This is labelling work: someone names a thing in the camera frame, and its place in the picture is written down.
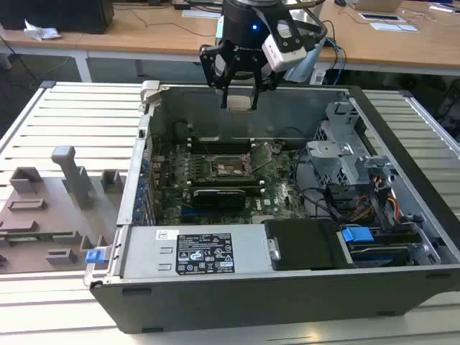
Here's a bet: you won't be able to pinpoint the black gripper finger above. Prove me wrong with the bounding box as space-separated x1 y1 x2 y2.
199 45 234 109
251 66 280 111

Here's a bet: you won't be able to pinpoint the silver CPU plate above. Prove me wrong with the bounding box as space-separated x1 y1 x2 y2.
228 96 253 113

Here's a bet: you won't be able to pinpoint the metal CPU socket cover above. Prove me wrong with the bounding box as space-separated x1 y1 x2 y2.
244 142 280 174

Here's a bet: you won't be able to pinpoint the black RAM slot bank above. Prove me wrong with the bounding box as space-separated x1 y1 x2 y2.
187 138 257 155
186 178 267 191

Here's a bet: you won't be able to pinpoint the black CPU socket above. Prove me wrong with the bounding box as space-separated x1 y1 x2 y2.
190 152 257 180

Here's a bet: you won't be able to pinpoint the white paper sheet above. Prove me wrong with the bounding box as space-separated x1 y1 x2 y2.
181 9 224 19

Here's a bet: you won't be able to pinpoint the wooden desk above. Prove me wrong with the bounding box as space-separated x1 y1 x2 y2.
0 29 87 58
316 0 460 76
77 0 324 64

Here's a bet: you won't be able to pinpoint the silver drive cage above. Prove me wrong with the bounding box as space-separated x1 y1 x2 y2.
305 100 396 188

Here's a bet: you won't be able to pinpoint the green motherboard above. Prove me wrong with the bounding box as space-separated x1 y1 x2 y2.
149 138 310 227

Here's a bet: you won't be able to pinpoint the white framed tablet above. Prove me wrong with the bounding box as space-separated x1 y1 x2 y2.
359 11 402 22

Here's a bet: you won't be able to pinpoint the black graphics card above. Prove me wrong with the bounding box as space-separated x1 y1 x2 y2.
192 188 247 213

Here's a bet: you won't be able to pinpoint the white paper sheets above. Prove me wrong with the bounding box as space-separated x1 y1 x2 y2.
369 22 420 33

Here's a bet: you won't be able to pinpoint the black box on desk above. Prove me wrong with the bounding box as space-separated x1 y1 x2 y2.
0 0 115 35

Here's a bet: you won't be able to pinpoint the black plastic shroud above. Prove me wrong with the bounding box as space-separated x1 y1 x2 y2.
264 218 339 272

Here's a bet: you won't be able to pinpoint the crumpled white paper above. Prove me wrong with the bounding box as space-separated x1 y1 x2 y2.
23 18 61 41

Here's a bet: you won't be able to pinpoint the blue disk carrier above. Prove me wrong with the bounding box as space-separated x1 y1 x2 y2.
341 225 413 267

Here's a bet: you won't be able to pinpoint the silver power supply unit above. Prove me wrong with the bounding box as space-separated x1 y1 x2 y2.
120 225 274 280

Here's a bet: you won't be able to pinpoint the black open PC case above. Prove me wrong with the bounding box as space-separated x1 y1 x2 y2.
83 80 460 335

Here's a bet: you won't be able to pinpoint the grey parts rack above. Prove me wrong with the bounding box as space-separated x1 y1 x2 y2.
0 145 129 276

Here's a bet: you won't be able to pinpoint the green RAM stick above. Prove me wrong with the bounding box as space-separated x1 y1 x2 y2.
0 232 73 244

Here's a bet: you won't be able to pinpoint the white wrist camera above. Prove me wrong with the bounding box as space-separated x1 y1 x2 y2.
261 19 311 73

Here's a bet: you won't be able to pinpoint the grey case latch handle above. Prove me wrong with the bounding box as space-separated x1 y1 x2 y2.
139 80 162 113

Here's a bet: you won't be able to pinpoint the blue cable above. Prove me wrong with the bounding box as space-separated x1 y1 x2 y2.
325 35 348 86

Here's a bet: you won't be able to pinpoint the black internal cable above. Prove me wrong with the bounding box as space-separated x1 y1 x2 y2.
293 150 342 221

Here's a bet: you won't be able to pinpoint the orange yellow wire bundle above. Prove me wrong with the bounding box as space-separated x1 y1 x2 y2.
354 175 402 224

